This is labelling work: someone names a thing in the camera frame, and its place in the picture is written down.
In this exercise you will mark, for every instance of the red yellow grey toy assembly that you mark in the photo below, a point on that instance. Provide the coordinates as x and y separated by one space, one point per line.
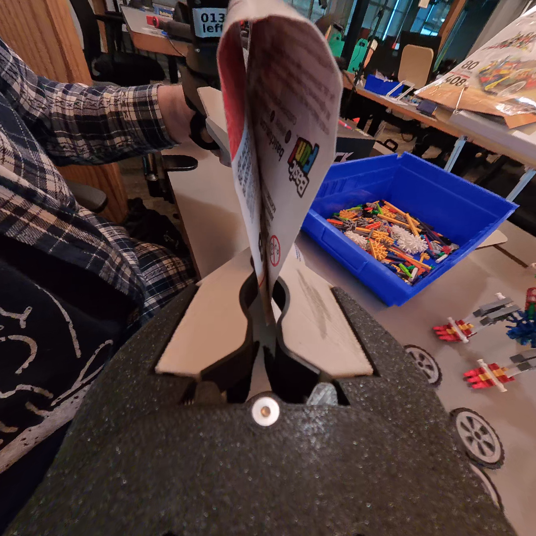
456 329
490 374

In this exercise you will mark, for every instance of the blue connector toy cluster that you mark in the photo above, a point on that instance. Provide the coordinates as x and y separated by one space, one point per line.
523 327

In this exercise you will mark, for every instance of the beige chair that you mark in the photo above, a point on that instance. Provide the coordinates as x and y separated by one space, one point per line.
414 65

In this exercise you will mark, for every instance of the pile of colourful toy pieces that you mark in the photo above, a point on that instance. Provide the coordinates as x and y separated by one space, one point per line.
385 239

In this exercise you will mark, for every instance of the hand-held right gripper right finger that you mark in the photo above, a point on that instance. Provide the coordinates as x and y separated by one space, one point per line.
322 331

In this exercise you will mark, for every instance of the printed toy model leaflet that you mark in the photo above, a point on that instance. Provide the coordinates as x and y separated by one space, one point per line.
285 100

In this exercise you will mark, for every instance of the person's clothed body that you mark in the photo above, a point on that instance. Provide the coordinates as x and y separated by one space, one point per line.
50 335

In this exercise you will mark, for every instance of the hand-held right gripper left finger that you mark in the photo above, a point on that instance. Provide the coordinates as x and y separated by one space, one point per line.
205 327

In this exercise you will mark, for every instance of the person's left hand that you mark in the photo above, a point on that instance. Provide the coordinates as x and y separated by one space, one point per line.
176 113

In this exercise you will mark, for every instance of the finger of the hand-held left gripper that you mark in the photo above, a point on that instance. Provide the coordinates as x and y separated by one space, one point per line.
218 126

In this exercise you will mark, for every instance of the person's left forearm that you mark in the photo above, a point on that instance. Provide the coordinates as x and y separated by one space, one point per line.
84 117

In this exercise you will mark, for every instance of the blue plastic bin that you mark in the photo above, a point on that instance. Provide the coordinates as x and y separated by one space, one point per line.
452 201

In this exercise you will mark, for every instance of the wooden post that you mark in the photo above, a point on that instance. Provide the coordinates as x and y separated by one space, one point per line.
50 42

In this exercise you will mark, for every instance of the toy set packaging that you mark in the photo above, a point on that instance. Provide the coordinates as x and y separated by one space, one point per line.
494 67

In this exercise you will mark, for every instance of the black bag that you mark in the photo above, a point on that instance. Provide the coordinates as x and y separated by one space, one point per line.
155 226

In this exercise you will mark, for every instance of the black office chair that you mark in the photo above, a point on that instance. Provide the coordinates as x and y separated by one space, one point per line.
109 50

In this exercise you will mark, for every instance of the small blue tray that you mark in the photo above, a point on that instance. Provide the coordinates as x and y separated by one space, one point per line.
381 85

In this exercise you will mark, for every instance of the grey toy wheel black tire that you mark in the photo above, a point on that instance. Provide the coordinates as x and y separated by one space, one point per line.
490 486
424 365
477 437

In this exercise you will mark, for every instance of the black cardboard box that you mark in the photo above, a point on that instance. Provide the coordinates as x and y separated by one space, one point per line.
353 141

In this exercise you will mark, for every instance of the cardboard sheet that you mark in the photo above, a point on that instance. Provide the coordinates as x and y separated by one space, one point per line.
494 239

